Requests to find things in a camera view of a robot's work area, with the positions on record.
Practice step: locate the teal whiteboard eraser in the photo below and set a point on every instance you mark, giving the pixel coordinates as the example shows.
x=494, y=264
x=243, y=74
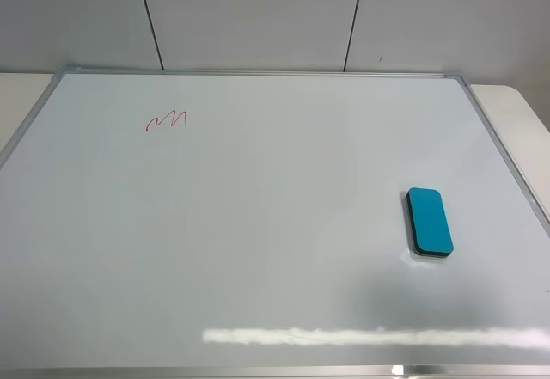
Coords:
x=431, y=234

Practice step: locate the red marker scribble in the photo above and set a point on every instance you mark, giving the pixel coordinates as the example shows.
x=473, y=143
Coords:
x=171, y=119

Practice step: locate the white aluminium-framed whiteboard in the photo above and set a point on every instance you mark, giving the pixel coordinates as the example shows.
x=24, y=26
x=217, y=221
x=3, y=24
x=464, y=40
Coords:
x=268, y=236

